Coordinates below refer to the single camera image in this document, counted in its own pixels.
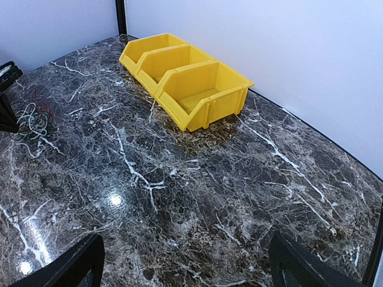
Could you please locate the right yellow plastic bin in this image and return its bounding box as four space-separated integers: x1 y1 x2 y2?
154 60 254 132

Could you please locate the left black frame post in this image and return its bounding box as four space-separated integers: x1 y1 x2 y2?
115 0 127 35

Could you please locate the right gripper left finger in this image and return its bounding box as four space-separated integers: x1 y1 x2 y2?
12 234 105 286

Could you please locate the red wire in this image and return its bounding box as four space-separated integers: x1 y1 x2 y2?
28 89 54 120

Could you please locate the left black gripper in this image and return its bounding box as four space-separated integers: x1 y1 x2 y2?
0 61 23 132

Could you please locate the white wire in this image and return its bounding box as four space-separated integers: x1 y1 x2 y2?
11 103 65 159

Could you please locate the left yellow plastic bin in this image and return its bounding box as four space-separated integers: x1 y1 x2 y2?
119 33 187 74

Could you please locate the yellow plastic bin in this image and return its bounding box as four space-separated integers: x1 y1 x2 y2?
119 33 187 74
154 60 254 132
134 44 215 97

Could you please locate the middle yellow plastic bin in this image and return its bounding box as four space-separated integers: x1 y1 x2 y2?
134 44 215 97

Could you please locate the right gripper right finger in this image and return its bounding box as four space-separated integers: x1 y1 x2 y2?
268 231 363 286

